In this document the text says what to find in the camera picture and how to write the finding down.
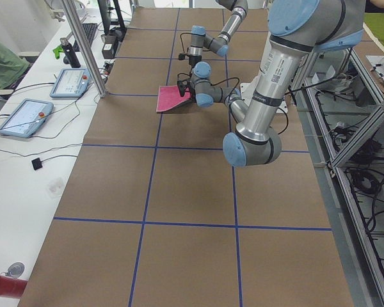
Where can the black computer monitor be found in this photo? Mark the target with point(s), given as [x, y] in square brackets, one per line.
[106, 9]

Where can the black water bottle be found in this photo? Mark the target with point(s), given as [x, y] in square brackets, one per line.
[70, 54]

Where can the near blue teach pendant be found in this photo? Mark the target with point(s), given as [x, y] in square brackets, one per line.
[26, 119]

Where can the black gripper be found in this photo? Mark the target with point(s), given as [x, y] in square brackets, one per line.
[187, 87]
[192, 60]

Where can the black computer keyboard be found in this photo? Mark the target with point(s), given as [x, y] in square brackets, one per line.
[90, 30]

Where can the aluminium frame post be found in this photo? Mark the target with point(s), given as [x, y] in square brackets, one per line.
[69, 9]

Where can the pink towel with grey back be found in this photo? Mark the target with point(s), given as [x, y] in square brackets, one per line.
[169, 97]

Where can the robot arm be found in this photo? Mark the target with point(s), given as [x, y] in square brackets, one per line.
[296, 29]
[219, 44]

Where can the far blue teach pendant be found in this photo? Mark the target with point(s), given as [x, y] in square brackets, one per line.
[71, 83]

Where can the blue teach pendant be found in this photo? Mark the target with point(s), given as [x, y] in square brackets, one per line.
[26, 119]
[71, 83]

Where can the black box with white label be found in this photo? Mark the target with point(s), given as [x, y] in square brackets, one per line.
[110, 46]

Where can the small black square pad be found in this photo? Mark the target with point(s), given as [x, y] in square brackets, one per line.
[37, 163]

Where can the red cylinder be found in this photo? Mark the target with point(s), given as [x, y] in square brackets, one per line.
[12, 287]

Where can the green object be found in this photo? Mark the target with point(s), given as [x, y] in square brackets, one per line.
[57, 51]

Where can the aluminium frame rack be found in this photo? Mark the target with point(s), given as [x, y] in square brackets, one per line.
[340, 97]

